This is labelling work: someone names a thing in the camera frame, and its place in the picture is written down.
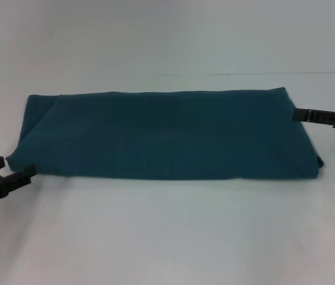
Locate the teal blue shirt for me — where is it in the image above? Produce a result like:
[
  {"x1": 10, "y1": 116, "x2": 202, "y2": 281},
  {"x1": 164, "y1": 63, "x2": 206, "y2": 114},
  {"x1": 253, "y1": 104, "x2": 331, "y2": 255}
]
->
[{"x1": 6, "y1": 86, "x2": 325, "y2": 182}]

